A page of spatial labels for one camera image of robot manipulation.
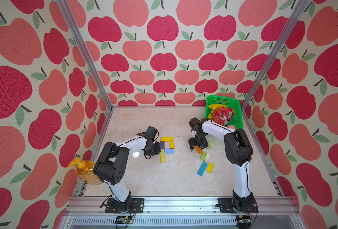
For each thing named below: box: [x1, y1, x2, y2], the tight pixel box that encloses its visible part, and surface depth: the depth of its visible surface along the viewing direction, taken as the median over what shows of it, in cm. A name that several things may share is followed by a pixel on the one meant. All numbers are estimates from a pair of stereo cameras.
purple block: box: [160, 141, 165, 150], surface depth 100 cm
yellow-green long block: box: [159, 148, 166, 163], surface depth 95 cm
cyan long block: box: [197, 161, 208, 177], surface depth 90 cm
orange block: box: [193, 145, 203, 156], surface depth 96 cm
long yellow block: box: [159, 136, 174, 143], surface depth 104 cm
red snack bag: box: [212, 105, 234, 127], surface depth 105 cm
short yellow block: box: [169, 140, 175, 149], surface depth 100 cm
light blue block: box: [164, 148, 175, 154], surface depth 98 cm
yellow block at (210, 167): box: [206, 162, 215, 174], surface depth 90 cm
